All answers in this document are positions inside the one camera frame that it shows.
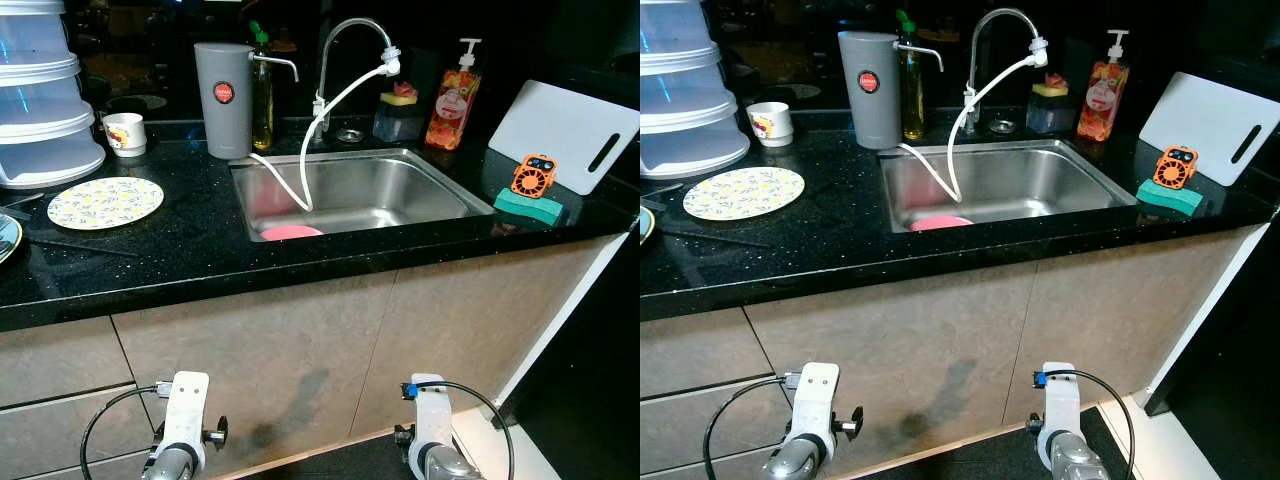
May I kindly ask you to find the pink plate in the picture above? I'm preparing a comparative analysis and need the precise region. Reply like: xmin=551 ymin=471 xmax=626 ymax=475
xmin=908 ymin=214 xmax=974 ymax=233
xmin=260 ymin=223 xmax=326 ymax=242

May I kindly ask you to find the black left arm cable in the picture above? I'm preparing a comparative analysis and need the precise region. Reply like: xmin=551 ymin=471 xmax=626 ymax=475
xmin=702 ymin=372 xmax=801 ymax=480
xmin=80 ymin=382 xmax=176 ymax=480

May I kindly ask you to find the yellow floral plate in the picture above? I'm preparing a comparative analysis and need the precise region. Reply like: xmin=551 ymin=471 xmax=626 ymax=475
xmin=47 ymin=176 xmax=166 ymax=232
xmin=683 ymin=166 xmax=806 ymax=222

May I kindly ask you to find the orange floral soap dispenser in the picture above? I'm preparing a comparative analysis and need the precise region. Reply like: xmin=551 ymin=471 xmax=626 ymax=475
xmin=1076 ymin=28 xmax=1131 ymax=144
xmin=424 ymin=38 xmax=484 ymax=153

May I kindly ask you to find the white faucet hose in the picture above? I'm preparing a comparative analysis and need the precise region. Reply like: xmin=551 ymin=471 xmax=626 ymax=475
xmin=895 ymin=35 xmax=1051 ymax=204
xmin=248 ymin=45 xmax=403 ymax=213

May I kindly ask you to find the stainless steel sink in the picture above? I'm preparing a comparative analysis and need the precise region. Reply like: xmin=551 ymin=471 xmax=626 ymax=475
xmin=228 ymin=148 xmax=496 ymax=244
xmin=878 ymin=138 xmax=1141 ymax=234

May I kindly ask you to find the grey pitcher with red logo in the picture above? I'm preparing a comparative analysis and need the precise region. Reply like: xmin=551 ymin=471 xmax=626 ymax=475
xmin=193 ymin=42 xmax=256 ymax=161
xmin=838 ymin=30 xmax=903 ymax=151

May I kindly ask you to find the glass oil bottle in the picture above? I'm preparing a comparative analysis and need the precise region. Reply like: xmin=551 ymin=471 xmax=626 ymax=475
xmin=248 ymin=20 xmax=276 ymax=153
xmin=895 ymin=10 xmax=926 ymax=143

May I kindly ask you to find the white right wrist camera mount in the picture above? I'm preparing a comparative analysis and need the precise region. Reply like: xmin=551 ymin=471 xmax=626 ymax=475
xmin=1038 ymin=362 xmax=1083 ymax=441
xmin=408 ymin=373 xmax=453 ymax=451

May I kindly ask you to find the beige kitchen base cabinet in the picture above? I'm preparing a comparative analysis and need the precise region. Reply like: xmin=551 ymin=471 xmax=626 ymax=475
xmin=640 ymin=222 xmax=1271 ymax=480
xmin=0 ymin=232 xmax=626 ymax=480

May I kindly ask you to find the green sponge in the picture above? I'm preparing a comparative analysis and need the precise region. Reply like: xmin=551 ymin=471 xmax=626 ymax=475
xmin=492 ymin=187 xmax=564 ymax=226
xmin=1135 ymin=178 xmax=1204 ymax=218

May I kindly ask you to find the white tiered food container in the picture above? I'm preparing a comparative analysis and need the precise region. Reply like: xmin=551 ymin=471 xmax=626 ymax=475
xmin=640 ymin=0 xmax=751 ymax=181
xmin=0 ymin=0 xmax=107 ymax=191

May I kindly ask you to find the dark sponge holder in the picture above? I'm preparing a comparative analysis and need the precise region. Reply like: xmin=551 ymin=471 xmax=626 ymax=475
xmin=1025 ymin=90 xmax=1076 ymax=136
xmin=372 ymin=98 xmax=423 ymax=143

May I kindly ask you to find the white printed cup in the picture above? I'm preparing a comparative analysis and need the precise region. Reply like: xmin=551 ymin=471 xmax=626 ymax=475
xmin=100 ymin=112 xmax=149 ymax=159
xmin=745 ymin=101 xmax=796 ymax=149

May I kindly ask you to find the white cutting board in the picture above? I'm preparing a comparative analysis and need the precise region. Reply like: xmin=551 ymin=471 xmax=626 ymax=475
xmin=1138 ymin=72 xmax=1280 ymax=188
xmin=487 ymin=80 xmax=641 ymax=197

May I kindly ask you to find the small chrome tap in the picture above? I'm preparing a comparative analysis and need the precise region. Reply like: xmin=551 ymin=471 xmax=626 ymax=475
xmin=250 ymin=52 xmax=301 ymax=84
xmin=898 ymin=42 xmax=946 ymax=73

